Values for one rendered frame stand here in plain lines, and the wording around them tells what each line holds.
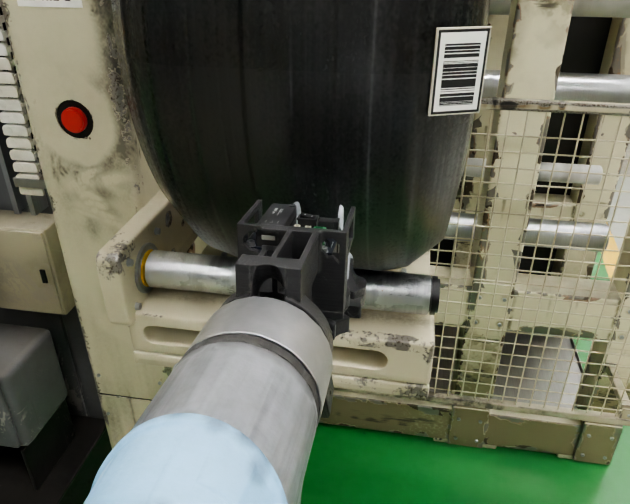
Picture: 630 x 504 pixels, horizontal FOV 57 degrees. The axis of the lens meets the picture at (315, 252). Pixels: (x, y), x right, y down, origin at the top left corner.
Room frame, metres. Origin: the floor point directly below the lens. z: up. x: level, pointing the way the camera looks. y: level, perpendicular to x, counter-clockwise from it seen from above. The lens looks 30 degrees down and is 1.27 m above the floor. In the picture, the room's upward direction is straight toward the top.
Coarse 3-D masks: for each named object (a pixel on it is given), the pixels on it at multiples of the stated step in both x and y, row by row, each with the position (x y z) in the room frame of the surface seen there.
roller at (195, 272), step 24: (144, 264) 0.58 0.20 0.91; (168, 264) 0.57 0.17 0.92; (192, 264) 0.57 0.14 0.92; (216, 264) 0.57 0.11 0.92; (168, 288) 0.57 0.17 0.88; (192, 288) 0.56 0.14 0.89; (216, 288) 0.56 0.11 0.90; (384, 288) 0.53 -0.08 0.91; (408, 288) 0.53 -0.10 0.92; (432, 288) 0.52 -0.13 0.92; (408, 312) 0.52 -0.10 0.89; (432, 312) 0.52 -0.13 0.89
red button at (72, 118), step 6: (66, 108) 0.66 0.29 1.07; (72, 108) 0.66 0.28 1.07; (78, 108) 0.66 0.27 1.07; (66, 114) 0.66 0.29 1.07; (72, 114) 0.66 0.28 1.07; (78, 114) 0.66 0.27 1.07; (84, 114) 0.66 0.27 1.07; (66, 120) 0.66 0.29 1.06; (72, 120) 0.66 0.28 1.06; (78, 120) 0.66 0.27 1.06; (84, 120) 0.66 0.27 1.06; (66, 126) 0.66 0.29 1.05; (72, 126) 0.66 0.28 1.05; (78, 126) 0.66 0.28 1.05; (84, 126) 0.66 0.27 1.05; (78, 132) 0.66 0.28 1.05
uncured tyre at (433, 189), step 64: (128, 0) 0.46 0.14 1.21; (192, 0) 0.44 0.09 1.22; (256, 0) 0.43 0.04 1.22; (320, 0) 0.42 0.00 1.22; (384, 0) 0.41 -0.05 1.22; (448, 0) 0.42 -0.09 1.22; (128, 64) 0.47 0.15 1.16; (192, 64) 0.43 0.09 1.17; (256, 64) 0.42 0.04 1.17; (320, 64) 0.42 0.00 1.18; (384, 64) 0.41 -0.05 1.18; (192, 128) 0.44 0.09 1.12; (256, 128) 0.43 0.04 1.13; (320, 128) 0.42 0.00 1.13; (384, 128) 0.41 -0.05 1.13; (448, 128) 0.43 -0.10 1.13; (192, 192) 0.46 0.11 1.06; (256, 192) 0.45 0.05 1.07; (320, 192) 0.43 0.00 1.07; (384, 192) 0.42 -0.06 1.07; (448, 192) 0.45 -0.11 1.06; (384, 256) 0.48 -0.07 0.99
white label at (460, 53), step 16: (448, 32) 0.41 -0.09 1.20; (464, 32) 0.42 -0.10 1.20; (480, 32) 0.42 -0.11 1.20; (448, 48) 0.41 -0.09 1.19; (464, 48) 0.42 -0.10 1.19; (480, 48) 0.42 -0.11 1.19; (448, 64) 0.41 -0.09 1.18; (464, 64) 0.42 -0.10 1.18; (480, 64) 0.42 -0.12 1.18; (432, 80) 0.41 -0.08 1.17; (448, 80) 0.41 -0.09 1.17; (464, 80) 0.42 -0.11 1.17; (480, 80) 0.42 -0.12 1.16; (432, 96) 0.41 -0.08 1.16; (448, 96) 0.41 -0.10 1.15; (464, 96) 0.42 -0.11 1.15; (480, 96) 0.42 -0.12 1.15; (432, 112) 0.41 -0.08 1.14; (448, 112) 0.41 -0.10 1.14; (464, 112) 0.42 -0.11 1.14
